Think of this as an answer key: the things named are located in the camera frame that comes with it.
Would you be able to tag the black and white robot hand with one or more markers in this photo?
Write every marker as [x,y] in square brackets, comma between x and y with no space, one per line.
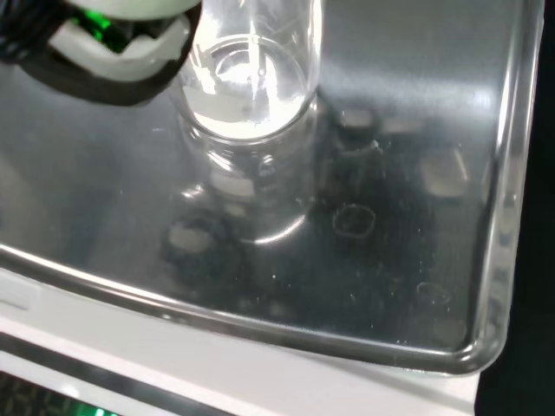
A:
[104,60]

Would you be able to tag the white electronic balance steel pan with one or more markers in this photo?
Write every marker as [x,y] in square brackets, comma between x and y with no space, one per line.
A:
[390,195]

